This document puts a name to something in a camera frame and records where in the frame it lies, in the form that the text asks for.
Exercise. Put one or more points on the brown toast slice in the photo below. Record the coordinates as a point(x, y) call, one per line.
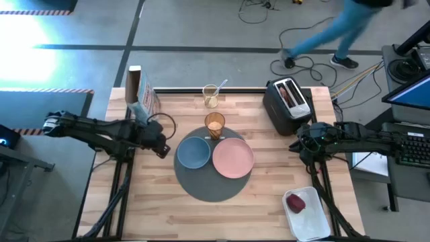
point(284, 94)

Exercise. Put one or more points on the blue bowl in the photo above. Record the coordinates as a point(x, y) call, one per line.
point(193, 153)

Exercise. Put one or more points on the grey metal stand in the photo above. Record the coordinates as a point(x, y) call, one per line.
point(20, 159)

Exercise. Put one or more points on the white paper sheet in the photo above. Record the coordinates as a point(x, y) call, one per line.
point(369, 164)

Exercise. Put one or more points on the dark floor mat hazard edge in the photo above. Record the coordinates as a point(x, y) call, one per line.
point(40, 107)
point(33, 5)

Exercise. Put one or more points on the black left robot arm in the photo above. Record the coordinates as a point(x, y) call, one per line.
point(100, 134)

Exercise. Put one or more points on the black monitor pole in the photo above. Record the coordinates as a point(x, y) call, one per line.
point(415, 38)

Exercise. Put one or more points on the red apple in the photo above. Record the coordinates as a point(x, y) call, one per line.
point(295, 203)

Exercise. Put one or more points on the white plastic bin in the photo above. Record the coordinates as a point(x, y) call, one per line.
point(312, 225)

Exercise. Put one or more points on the blue cinnamon cereal box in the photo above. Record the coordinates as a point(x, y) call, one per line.
point(148, 101)

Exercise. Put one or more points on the person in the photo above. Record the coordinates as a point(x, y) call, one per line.
point(339, 27)

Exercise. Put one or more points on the pink plate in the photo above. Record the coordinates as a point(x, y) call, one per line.
point(233, 158)

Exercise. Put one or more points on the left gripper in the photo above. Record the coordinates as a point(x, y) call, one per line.
point(152, 134)

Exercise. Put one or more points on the clear plastic spoon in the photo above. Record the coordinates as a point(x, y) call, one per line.
point(221, 86)

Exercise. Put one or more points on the computer monitor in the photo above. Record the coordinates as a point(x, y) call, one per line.
point(413, 92)

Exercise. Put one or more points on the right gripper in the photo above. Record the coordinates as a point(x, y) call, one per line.
point(315, 142)

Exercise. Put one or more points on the orange juice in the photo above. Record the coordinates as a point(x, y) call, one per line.
point(215, 126)

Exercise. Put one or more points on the black keyboard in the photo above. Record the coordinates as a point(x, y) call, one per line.
point(420, 153)

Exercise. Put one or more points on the black box with blue light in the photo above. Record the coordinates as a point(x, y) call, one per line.
point(10, 134)

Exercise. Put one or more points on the grey side desk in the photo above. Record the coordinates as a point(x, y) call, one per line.
point(406, 188)

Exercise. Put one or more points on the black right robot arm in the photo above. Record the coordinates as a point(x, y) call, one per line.
point(369, 141)

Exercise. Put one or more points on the clear glass cup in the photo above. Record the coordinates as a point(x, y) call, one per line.
point(210, 99)

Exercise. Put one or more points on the amber faceted tumbler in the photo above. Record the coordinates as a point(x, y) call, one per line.
point(215, 132)

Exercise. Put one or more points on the grey round woven placemat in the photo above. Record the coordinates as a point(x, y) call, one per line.
point(208, 188)

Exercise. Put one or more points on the black toaster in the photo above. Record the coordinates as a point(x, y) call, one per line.
point(275, 107)

